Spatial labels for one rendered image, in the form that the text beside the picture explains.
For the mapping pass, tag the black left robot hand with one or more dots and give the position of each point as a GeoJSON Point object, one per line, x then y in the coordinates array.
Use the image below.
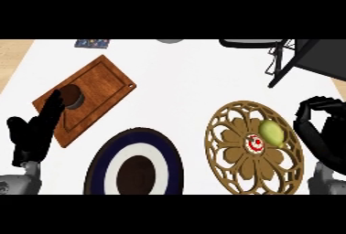
{"type": "Point", "coordinates": [32, 134]}

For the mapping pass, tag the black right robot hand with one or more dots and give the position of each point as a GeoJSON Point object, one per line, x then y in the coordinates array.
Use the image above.
{"type": "Point", "coordinates": [314, 134]}

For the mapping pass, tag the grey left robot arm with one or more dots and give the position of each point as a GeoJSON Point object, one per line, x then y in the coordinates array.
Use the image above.
{"type": "Point", "coordinates": [19, 181]}

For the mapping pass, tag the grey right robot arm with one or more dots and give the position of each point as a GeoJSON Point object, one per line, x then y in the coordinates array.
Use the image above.
{"type": "Point", "coordinates": [326, 181]}

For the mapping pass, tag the round tan openwork placemat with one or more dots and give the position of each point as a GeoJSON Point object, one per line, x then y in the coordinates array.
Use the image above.
{"type": "Point", "coordinates": [251, 149]}

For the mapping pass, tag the chocolate cupcake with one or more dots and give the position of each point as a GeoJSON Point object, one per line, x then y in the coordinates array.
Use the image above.
{"type": "Point", "coordinates": [70, 96]}

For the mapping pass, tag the brown wooden cutting board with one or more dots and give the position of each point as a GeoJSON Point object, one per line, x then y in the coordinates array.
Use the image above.
{"type": "Point", "coordinates": [85, 99]}

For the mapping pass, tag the blue and white plate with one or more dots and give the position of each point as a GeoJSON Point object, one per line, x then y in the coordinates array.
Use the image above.
{"type": "Point", "coordinates": [134, 164]}

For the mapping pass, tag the blue patterned flat object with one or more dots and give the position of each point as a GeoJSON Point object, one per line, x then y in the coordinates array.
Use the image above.
{"type": "Point", "coordinates": [91, 43]}

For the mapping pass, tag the grey round object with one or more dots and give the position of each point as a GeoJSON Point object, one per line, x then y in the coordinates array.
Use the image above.
{"type": "Point", "coordinates": [170, 40]}

